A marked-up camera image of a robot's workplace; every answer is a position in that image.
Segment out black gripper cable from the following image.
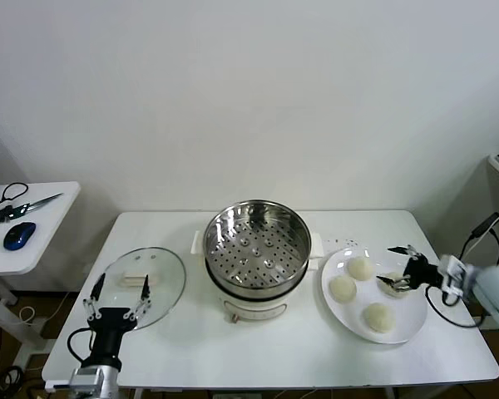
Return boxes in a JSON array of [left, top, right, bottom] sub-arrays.
[[425, 285, 490, 329], [67, 327, 95, 367]]

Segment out stainless steel steamer basket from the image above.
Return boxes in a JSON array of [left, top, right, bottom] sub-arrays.
[[190, 199, 326, 297]]

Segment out black handled scissors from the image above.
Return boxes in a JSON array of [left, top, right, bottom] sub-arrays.
[[0, 181, 64, 214]]

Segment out blue computer mouse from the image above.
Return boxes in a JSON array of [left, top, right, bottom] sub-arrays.
[[2, 221, 37, 251]]

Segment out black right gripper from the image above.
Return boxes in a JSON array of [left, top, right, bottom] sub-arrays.
[[376, 244, 442, 292]]

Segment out glass pot lid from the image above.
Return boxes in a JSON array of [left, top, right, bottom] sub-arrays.
[[91, 247, 187, 332]]

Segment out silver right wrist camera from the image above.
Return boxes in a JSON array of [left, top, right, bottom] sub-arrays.
[[438, 254, 469, 297]]

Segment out black floor cable bundle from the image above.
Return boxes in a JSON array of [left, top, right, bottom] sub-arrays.
[[0, 364, 26, 392]]

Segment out white round plate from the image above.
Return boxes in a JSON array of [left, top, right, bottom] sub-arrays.
[[320, 248, 428, 345]]

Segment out white steamed baozi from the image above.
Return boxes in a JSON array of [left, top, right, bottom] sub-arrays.
[[347, 256, 374, 279], [377, 272, 411, 298], [363, 302, 396, 333], [329, 276, 358, 303]]

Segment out white electric cooker pot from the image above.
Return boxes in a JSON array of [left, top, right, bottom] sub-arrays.
[[205, 256, 319, 325]]

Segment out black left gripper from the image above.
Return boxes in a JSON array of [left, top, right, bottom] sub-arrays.
[[84, 273, 152, 369]]

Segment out white side table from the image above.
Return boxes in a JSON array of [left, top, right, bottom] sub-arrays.
[[0, 181, 82, 371]]

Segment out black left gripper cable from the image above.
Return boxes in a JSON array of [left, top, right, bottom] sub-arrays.
[[67, 327, 95, 367]]

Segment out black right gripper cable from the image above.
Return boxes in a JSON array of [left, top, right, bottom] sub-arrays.
[[425, 285, 490, 329]]

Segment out white floor cable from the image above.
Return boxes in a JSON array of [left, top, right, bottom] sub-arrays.
[[18, 289, 74, 325]]

